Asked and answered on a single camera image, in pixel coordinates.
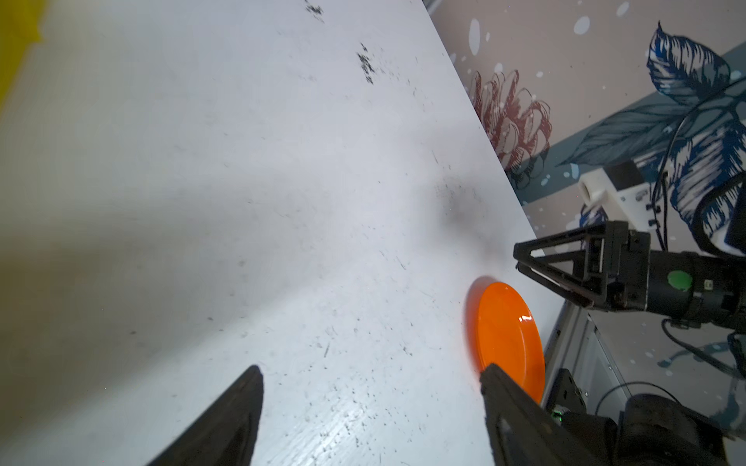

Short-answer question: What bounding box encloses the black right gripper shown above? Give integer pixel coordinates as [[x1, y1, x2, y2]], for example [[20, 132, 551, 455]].
[[513, 221, 745, 332]]

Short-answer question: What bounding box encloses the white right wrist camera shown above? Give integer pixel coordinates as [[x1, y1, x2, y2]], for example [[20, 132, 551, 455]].
[[578, 160, 657, 232]]

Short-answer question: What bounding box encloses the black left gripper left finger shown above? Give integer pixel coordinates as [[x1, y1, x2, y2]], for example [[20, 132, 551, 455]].
[[151, 365, 264, 465]]

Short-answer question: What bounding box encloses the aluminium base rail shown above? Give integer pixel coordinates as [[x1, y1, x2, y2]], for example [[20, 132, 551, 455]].
[[540, 302, 621, 415]]

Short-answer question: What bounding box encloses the orange plate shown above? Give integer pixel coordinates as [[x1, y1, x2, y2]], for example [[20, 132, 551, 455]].
[[464, 276, 545, 403]]

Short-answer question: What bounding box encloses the yellow plastic bin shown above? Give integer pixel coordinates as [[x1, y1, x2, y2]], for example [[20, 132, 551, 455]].
[[0, 0, 48, 103]]

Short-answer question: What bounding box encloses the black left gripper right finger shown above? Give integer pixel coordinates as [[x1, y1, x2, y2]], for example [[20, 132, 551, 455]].
[[480, 364, 601, 465]]

